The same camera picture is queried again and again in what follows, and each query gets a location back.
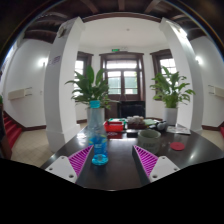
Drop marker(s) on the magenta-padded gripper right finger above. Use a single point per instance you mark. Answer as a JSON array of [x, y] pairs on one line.
[[163, 168]]

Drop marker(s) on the white printed booklet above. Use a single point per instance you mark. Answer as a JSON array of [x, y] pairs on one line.
[[179, 130]]

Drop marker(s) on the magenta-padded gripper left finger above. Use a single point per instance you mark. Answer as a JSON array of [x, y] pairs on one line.
[[61, 168]]

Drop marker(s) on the green folded cloth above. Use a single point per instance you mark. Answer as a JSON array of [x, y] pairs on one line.
[[151, 122]]

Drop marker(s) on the white pillar notice sign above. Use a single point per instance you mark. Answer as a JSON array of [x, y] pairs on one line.
[[55, 60]]

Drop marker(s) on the dark grey round gadget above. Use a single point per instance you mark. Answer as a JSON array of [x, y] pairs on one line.
[[162, 126]]

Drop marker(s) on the black chair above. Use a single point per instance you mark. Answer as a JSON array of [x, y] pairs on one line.
[[131, 109]]

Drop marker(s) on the flat round red coaster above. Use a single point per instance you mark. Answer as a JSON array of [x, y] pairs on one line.
[[177, 146]]

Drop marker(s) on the leafy plant in white pot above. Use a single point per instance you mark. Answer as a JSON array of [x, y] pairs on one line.
[[88, 90], [170, 90]]

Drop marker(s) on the red-carpeted staircase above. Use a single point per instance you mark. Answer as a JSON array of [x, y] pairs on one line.
[[12, 131], [222, 131]]

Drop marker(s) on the brown wooden glazed double door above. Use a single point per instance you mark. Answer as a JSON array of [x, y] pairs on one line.
[[121, 80]]

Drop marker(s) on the brown-framed window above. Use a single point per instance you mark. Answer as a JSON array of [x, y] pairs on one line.
[[79, 66], [166, 63]]

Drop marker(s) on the black flat device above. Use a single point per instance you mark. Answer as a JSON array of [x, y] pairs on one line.
[[132, 133]]

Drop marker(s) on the grey-white patterned cup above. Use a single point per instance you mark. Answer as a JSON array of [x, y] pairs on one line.
[[148, 141]]

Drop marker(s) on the green exit sign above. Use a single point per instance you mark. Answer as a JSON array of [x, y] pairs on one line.
[[115, 50]]

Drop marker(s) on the clear blue-capped drink bottle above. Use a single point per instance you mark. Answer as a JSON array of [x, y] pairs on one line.
[[99, 146]]

